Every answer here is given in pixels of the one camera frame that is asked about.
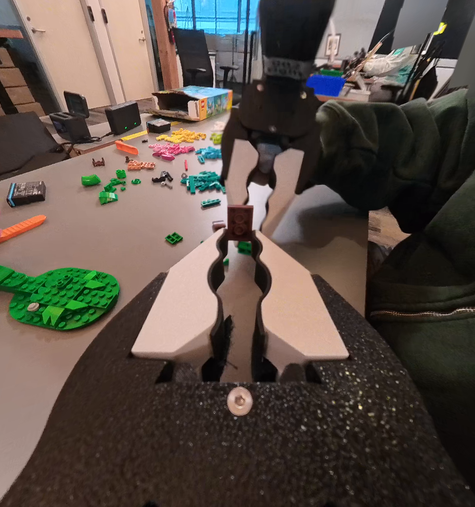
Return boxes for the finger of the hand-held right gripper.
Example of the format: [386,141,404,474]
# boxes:
[259,149,305,238]
[222,139,262,208]

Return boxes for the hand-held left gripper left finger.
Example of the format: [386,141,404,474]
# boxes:
[131,229,228,362]

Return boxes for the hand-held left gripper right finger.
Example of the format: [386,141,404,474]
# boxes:
[252,230,350,364]

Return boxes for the brown lego brick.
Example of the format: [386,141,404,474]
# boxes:
[227,205,255,241]

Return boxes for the person's right forearm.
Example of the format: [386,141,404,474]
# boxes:
[315,89,475,234]

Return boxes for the pile of turquoise lego pieces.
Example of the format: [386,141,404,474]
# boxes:
[195,146,222,164]

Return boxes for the pile of teal lego pieces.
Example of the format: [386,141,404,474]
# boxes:
[180,170,227,195]

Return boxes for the pile of yellow lego pieces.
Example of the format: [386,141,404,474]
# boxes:
[156,128,207,144]

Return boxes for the pile of magenta lego pieces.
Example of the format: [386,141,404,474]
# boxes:
[148,143,196,161]

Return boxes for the lego cardboard box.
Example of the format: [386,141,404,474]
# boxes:
[150,86,233,121]

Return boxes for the green lego plant model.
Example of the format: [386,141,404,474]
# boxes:
[0,205,120,332]

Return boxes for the pile of green lego pieces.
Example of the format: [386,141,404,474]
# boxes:
[81,168,141,205]

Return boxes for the cluttered background desk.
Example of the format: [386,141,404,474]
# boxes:
[315,24,460,104]

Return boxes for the black office chair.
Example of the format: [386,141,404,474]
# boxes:
[173,28,240,90]

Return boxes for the black charger box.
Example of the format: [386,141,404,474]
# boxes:
[104,101,142,136]

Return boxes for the person's green jacket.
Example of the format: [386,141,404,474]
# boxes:
[365,158,475,505]

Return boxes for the white door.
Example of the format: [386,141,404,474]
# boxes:
[16,0,87,113]
[97,0,159,101]

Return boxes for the open black charger case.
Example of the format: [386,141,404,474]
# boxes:
[49,91,92,143]

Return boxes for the black battery pack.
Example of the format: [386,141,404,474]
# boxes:
[7,181,47,208]

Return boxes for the black flat panel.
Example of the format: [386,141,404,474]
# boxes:
[0,111,70,185]

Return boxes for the stack of cardboard boxes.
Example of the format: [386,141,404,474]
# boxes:
[0,45,62,115]

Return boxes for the wooden post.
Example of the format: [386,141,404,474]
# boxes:
[150,0,181,90]

